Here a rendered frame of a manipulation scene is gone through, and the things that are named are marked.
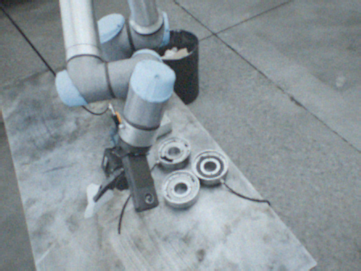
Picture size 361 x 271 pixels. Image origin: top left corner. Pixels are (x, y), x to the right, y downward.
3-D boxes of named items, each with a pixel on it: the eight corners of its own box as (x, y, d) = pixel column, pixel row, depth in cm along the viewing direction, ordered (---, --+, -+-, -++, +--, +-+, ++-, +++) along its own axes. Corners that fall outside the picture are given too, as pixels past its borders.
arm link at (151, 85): (176, 63, 62) (180, 82, 55) (159, 112, 67) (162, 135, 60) (134, 52, 60) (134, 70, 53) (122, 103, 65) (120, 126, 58)
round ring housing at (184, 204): (176, 217, 88) (175, 210, 85) (157, 191, 94) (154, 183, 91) (208, 196, 91) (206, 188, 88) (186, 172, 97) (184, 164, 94)
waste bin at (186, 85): (212, 97, 233) (208, 45, 201) (171, 116, 226) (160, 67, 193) (189, 72, 254) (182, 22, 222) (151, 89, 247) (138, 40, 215)
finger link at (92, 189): (79, 202, 73) (109, 173, 72) (88, 222, 69) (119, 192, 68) (68, 198, 70) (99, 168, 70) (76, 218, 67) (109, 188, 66)
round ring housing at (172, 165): (182, 139, 105) (180, 131, 102) (197, 160, 99) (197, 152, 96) (153, 153, 103) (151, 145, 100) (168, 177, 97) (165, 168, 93)
